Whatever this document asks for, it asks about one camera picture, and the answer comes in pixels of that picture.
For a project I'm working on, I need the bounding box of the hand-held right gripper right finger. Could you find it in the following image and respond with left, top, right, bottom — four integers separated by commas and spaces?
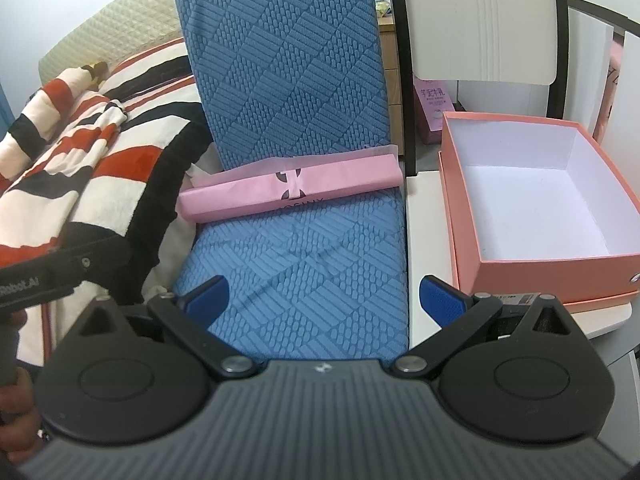
391, 274, 582, 377

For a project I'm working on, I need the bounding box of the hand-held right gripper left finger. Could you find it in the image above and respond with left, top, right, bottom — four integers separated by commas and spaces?
74, 275, 258, 380

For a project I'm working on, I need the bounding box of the pink paper roll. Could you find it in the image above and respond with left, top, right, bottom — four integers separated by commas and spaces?
177, 144, 405, 223

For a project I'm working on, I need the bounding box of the person's left hand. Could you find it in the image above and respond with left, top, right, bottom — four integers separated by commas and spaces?
0, 367, 45, 453

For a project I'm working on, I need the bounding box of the pink cardboard box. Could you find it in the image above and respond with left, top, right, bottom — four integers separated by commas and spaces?
440, 112, 640, 306

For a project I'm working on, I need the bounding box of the red black white striped blanket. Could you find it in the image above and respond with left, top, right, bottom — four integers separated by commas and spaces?
0, 37, 216, 366

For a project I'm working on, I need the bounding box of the pink carton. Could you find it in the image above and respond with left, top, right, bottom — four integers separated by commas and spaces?
414, 77, 458, 146

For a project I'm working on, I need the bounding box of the wooden nightstand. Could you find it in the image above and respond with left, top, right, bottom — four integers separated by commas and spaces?
377, 15, 406, 148

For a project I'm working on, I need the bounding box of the blue textured chair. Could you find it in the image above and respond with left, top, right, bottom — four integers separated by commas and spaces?
169, 0, 413, 363

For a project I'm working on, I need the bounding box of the cream quilted headboard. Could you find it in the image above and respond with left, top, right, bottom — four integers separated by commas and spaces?
37, 0, 183, 93

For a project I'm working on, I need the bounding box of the pink printed bag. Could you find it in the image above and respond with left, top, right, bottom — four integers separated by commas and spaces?
592, 42, 626, 141

